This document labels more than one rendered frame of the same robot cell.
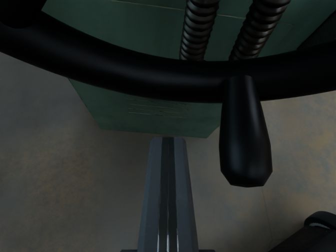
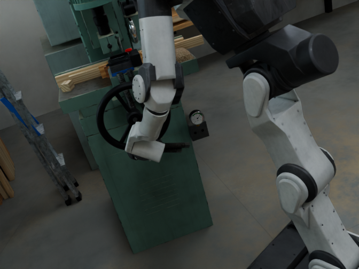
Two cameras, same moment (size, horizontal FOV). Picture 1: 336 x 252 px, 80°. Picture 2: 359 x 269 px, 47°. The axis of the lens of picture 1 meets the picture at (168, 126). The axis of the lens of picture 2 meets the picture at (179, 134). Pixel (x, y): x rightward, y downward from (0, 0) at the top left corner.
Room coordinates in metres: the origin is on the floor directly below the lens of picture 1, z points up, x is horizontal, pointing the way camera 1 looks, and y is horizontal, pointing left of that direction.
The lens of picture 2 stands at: (-1.35, -0.29, 1.47)
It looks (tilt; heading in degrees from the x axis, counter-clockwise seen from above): 28 degrees down; 6
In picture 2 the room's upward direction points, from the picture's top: 15 degrees counter-clockwise
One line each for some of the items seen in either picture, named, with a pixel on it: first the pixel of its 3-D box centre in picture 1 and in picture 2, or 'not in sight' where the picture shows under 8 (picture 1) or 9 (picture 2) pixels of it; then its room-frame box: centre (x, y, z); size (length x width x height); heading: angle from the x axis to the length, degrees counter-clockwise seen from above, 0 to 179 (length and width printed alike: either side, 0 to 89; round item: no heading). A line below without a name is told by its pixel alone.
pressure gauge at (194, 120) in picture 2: not in sight; (196, 118); (0.26, -0.22, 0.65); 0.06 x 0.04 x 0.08; 103
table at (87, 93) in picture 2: not in sight; (129, 81); (0.31, 0.03, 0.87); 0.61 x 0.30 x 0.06; 103
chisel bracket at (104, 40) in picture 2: not in sight; (108, 42); (0.43, 0.08, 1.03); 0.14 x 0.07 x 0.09; 13
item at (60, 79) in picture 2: not in sight; (121, 62); (0.44, 0.05, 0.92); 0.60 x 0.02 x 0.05; 103
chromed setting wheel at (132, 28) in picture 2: not in sight; (132, 30); (0.56, -0.02, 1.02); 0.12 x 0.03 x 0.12; 13
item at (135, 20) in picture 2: not in sight; (137, 26); (0.62, -0.03, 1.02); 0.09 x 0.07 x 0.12; 103
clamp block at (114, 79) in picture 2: not in sight; (128, 78); (0.23, 0.01, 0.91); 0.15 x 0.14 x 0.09; 103
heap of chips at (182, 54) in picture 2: not in sight; (179, 53); (0.38, -0.21, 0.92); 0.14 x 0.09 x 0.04; 13
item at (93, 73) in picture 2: not in sight; (137, 59); (0.43, -0.02, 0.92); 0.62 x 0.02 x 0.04; 103
